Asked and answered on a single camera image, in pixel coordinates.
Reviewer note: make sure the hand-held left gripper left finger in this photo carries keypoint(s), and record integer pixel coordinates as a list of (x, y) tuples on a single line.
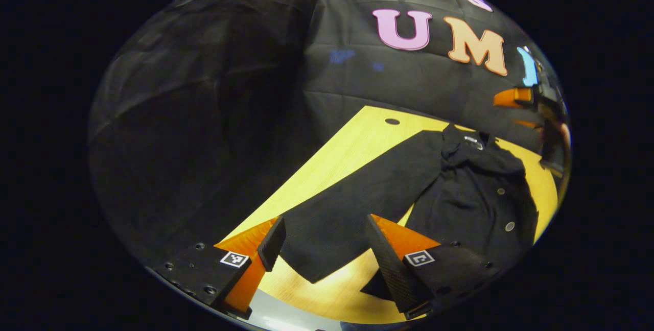
[(272, 244)]

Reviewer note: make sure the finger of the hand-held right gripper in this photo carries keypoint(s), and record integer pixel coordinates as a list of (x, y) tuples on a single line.
[(511, 97), (529, 123)]

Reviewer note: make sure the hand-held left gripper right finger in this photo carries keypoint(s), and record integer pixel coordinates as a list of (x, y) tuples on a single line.
[(396, 275)]

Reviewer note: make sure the black buttoned shirt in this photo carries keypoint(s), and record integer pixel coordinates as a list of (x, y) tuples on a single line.
[(368, 193)]

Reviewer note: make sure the black backdrop cloth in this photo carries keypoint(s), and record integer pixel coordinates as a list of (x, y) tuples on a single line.
[(204, 116)]

